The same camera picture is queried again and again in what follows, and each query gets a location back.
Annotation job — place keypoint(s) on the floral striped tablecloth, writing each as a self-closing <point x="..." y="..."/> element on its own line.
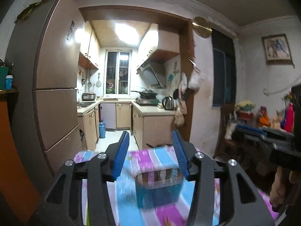
<point x="134" y="200"/>

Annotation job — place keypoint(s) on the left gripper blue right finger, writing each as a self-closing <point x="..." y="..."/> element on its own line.
<point x="240" y="200"/>

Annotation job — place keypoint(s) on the red thermos bottle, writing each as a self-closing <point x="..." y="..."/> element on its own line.
<point x="289" y="119"/>

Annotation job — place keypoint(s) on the blue lidded container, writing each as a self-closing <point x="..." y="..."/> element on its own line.
<point x="9" y="81"/>

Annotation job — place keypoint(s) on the white hanging plastic bag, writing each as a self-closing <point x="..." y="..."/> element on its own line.
<point x="195" y="79"/>

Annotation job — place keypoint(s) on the orange wooden cabinet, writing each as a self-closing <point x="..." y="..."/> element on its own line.
<point x="19" y="197"/>

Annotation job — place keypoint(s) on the silver rice cooker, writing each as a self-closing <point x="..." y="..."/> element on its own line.
<point x="88" y="96"/>

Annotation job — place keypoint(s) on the black wok on stove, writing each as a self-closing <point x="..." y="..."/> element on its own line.
<point x="146" y="93"/>

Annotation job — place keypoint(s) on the dark window with curtain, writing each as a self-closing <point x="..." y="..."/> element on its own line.
<point x="224" y="90"/>

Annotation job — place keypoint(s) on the steel electric kettle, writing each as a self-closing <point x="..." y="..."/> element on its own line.
<point x="168" y="103"/>

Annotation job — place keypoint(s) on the gold round wall clock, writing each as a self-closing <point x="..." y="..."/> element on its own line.
<point x="202" y="27"/>

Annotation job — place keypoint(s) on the kitchen window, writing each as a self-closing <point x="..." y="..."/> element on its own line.
<point x="117" y="72"/>

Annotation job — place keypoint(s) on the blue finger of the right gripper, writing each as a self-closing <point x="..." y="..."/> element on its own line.
<point x="242" y="130"/>

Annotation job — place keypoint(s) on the blue perforated utensil holder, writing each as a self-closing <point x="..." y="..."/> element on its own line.
<point x="158" y="187"/>

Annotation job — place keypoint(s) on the wooden chair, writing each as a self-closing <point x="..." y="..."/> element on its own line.
<point x="225" y="147"/>

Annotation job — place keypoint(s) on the person's right hand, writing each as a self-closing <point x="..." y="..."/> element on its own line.
<point x="279" y="187"/>

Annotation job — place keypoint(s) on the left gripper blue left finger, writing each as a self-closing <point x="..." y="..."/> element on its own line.
<point x="62" y="203"/>

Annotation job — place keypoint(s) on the green box on cabinet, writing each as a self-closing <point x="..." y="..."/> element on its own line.
<point x="3" y="74"/>

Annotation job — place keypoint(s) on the framed wall picture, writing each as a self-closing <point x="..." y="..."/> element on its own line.
<point x="277" y="50"/>

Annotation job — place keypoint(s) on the range hood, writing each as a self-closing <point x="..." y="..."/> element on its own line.
<point x="153" y="73"/>

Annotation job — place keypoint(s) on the bronze three-door refrigerator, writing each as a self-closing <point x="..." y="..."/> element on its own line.
<point x="45" y="54"/>

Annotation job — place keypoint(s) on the potted plant with flowers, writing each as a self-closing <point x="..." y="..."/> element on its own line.
<point x="245" y="110"/>

